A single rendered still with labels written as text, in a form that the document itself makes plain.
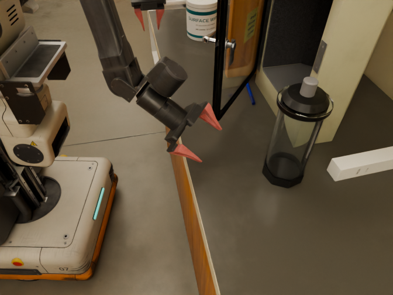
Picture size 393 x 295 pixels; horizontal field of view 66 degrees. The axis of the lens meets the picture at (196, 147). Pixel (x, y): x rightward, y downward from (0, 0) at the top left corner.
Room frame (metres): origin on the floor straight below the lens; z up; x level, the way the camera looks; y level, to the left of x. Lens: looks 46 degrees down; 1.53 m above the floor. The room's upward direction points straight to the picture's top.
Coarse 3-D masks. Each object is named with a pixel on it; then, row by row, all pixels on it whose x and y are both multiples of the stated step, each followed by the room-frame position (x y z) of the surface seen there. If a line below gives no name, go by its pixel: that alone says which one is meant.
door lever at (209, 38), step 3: (213, 30) 0.70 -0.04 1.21; (210, 33) 0.69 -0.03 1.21; (213, 33) 0.69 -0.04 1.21; (204, 36) 0.67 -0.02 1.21; (207, 36) 0.67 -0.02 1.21; (210, 36) 0.67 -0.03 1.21; (213, 36) 0.68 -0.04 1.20; (204, 39) 0.67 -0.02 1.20; (207, 39) 0.66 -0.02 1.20; (210, 39) 0.66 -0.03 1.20; (213, 39) 0.66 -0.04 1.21; (204, 42) 0.67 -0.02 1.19; (207, 42) 0.66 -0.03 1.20; (210, 42) 0.66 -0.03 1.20; (213, 42) 0.66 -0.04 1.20
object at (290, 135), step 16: (320, 112) 0.45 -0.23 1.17; (288, 128) 0.45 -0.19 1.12; (304, 128) 0.44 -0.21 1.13; (272, 144) 0.48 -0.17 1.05; (288, 144) 0.45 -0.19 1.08; (304, 144) 0.44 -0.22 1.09; (272, 160) 0.47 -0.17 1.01; (288, 160) 0.44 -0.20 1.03; (304, 160) 0.45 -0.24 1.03; (288, 176) 0.44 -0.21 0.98
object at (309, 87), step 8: (304, 80) 0.49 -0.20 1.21; (312, 80) 0.49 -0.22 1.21; (288, 88) 0.50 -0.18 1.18; (296, 88) 0.50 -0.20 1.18; (304, 88) 0.48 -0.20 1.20; (312, 88) 0.47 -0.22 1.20; (320, 88) 0.50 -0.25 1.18; (288, 96) 0.48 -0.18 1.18; (296, 96) 0.48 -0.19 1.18; (304, 96) 0.48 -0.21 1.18; (312, 96) 0.48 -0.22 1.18; (320, 96) 0.48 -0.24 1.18; (288, 104) 0.47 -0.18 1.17; (296, 104) 0.46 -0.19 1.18; (304, 104) 0.45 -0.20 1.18; (312, 104) 0.45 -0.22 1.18; (320, 104) 0.45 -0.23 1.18; (328, 104) 0.47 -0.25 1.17; (304, 112) 0.44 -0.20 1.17; (312, 112) 0.44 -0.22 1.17
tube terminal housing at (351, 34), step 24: (336, 0) 0.59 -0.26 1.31; (360, 0) 0.58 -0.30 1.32; (384, 0) 0.59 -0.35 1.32; (336, 24) 0.58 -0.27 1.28; (360, 24) 0.59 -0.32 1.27; (384, 24) 0.64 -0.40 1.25; (264, 48) 0.86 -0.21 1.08; (336, 48) 0.58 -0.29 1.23; (360, 48) 0.59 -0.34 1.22; (312, 72) 0.60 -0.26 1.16; (336, 72) 0.58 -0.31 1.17; (360, 72) 0.60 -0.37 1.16; (264, 96) 0.80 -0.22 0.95; (336, 96) 0.59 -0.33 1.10; (336, 120) 0.60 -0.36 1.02
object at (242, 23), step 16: (240, 0) 0.70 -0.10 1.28; (256, 0) 0.79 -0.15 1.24; (240, 16) 0.71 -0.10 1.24; (256, 16) 0.81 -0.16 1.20; (240, 32) 0.72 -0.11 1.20; (256, 32) 0.83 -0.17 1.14; (240, 48) 0.73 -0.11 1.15; (256, 48) 0.85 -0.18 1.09; (224, 64) 0.64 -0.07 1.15; (240, 64) 0.74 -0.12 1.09; (224, 80) 0.65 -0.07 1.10; (240, 80) 0.75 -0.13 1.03; (224, 96) 0.66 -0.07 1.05
